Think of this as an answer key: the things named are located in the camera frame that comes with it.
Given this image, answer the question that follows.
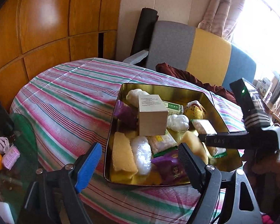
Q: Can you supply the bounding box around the white tall carton box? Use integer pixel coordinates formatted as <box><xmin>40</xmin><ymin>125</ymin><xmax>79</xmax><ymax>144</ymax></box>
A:
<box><xmin>138</xmin><ymin>95</ymin><xmax>168</xmax><ymax>136</ymax></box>

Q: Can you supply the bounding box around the person's right hand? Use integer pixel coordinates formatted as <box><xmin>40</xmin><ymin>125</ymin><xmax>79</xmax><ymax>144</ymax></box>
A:
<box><xmin>241</xmin><ymin>150</ymin><xmax>280</xmax><ymax>203</ymax></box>

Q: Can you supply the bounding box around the black rolled mat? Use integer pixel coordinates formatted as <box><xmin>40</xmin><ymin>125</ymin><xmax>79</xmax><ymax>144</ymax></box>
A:
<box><xmin>130</xmin><ymin>8</ymin><xmax>159</xmax><ymax>56</ymax></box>

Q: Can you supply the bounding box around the wooden wardrobe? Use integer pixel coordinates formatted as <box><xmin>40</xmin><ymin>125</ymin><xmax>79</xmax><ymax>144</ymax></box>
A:
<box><xmin>0</xmin><ymin>0</ymin><xmax>121</xmax><ymax>109</ymax></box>

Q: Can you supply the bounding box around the blue yellow grey armchair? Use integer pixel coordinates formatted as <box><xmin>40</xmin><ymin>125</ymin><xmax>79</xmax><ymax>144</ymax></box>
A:
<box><xmin>124</xmin><ymin>21</ymin><xmax>256</xmax><ymax>90</ymax></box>

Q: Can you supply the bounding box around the purple snack packet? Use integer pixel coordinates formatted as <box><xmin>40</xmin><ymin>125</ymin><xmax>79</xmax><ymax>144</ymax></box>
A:
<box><xmin>152</xmin><ymin>150</ymin><xmax>189</xmax><ymax>185</ymax></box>
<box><xmin>114</xmin><ymin>100</ymin><xmax>137</xmax><ymax>129</ymax></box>

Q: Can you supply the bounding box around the white plastic ball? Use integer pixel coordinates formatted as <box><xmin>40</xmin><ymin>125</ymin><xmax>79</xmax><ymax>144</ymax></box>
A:
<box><xmin>167</xmin><ymin>114</ymin><xmax>190</xmax><ymax>132</ymax></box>

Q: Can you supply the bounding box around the green glass side table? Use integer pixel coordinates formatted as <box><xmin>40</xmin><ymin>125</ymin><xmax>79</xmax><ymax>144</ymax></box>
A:
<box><xmin>0</xmin><ymin>113</ymin><xmax>38</xmax><ymax>223</ymax></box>

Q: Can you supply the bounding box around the pink packet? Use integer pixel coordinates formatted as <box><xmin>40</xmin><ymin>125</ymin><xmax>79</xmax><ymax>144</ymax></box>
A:
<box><xmin>2</xmin><ymin>145</ymin><xmax>21</xmax><ymax>170</ymax></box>

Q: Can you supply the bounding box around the yellow sponge block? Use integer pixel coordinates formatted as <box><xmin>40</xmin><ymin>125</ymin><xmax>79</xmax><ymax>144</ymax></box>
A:
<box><xmin>178</xmin><ymin>131</ymin><xmax>208</xmax><ymax>164</ymax></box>

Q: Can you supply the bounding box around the white blue carton box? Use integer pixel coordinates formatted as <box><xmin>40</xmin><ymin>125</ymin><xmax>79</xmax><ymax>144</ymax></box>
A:
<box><xmin>256</xmin><ymin>77</ymin><xmax>272</xmax><ymax>98</ymax></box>

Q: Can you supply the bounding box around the beige patterned curtain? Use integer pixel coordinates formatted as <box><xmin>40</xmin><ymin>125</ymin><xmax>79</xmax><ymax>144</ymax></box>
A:
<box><xmin>198</xmin><ymin>0</ymin><xmax>245</xmax><ymax>40</ymax></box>

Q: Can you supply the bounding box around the dark red cloth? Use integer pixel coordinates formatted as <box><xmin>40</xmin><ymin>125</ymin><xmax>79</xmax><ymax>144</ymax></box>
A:
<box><xmin>155</xmin><ymin>63</ymin><xmax>238</xmax><ymax>105</ymax></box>

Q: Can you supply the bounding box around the striped bed sheet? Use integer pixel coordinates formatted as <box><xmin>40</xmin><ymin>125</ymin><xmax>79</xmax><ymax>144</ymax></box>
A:
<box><xmin>9</xmin><ymin>57</ymin><xmax>248</xmax><ymax>224</ymax></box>

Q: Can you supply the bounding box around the gold metal tin box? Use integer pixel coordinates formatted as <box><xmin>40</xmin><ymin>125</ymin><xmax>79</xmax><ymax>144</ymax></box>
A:
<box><xmin>103</xmin><ymin>82</ymin><xmax>243</xmax><ymax>188</ymax></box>

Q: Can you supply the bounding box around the white plastic roll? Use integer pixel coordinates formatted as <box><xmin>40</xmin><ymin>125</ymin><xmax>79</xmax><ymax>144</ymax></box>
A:
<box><xmin>130</xmin><ymin>136</ymin><xmax>152</xmax><ymax>175</ymax></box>

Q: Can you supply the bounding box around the green tea box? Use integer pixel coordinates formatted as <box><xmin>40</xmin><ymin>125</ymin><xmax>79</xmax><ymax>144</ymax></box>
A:
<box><xmin>163</xmin><ymin>101</ymin><xmax>183</xmax><ymax>115</ymax></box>

